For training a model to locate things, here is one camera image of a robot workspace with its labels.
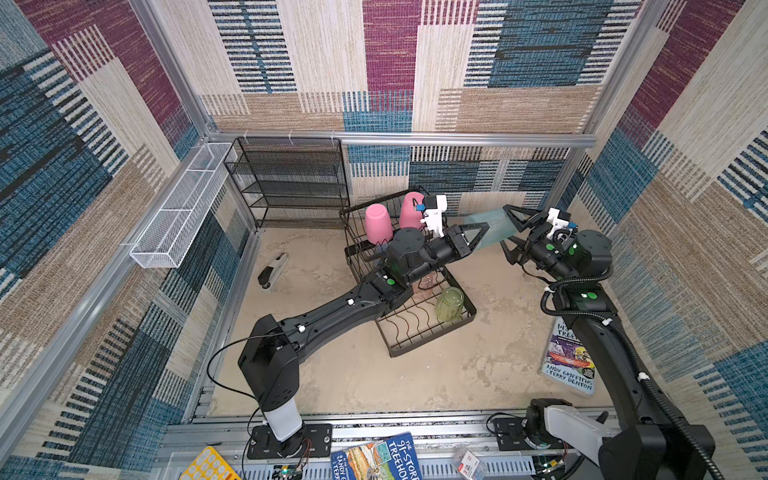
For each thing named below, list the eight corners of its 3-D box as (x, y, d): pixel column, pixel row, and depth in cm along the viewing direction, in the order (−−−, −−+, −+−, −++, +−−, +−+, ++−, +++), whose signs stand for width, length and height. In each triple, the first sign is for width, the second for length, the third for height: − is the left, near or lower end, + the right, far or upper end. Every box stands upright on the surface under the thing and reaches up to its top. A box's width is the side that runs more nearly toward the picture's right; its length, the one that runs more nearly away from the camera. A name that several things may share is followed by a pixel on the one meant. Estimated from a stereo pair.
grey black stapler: (260, 289, 104) (255, 280, 100) (281, 259, 112) (276, 250, 108) (270, 292, 103) (265, 283, 99) (290, 262, 112) (286, 252, 107)
